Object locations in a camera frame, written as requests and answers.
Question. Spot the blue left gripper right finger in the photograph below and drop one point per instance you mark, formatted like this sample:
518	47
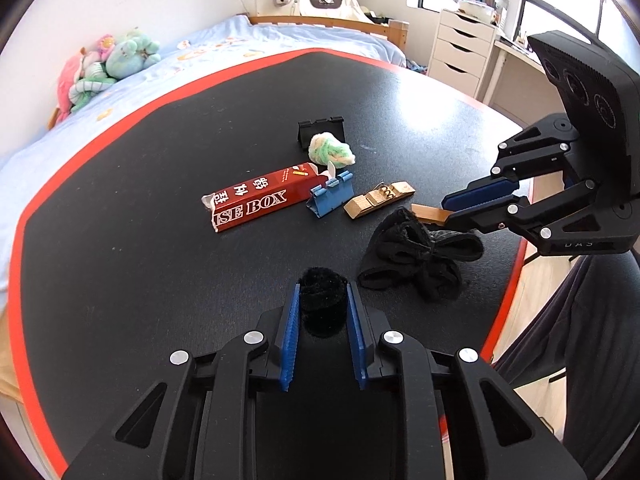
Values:
356	337

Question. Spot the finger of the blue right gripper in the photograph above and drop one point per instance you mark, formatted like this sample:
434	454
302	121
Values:
479	192
484	218

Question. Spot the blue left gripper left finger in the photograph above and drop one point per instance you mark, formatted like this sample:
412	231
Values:
288	334

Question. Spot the wooden clothespin brown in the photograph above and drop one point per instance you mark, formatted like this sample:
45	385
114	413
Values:
430	215

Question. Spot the small black sock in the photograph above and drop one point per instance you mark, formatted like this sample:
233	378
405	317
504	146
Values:
323	302

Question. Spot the large black sock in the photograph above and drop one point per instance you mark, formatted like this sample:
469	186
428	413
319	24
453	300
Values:
406	253

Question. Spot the red surprise box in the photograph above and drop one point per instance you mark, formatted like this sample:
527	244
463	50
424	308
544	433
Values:
257	196

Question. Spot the white desk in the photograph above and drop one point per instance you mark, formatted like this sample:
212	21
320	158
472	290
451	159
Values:
517	86

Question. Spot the blue binder clip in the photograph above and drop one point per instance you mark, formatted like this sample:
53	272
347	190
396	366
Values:
337	191

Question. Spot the white drawer cabinet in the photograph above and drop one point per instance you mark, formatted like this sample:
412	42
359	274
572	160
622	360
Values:
461	51

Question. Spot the green white crumpled paper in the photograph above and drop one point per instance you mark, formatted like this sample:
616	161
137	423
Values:
324	149

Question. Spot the red edged black table mat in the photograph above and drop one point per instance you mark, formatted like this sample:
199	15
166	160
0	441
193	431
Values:
116	264

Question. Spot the black binder clip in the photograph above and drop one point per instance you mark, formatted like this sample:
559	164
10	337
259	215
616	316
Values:
309	128

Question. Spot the white tote bag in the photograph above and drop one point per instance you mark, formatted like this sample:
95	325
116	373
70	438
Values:
349	10

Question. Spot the bed with blue sheet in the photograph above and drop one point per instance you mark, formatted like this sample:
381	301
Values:
232	42

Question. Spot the striped green plush toy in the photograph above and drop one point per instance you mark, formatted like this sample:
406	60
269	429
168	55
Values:
88	86

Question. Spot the pink plush toy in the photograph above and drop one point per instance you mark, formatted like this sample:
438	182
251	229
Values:
71	72

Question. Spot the black camera box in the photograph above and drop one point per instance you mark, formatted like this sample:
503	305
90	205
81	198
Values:
600	94

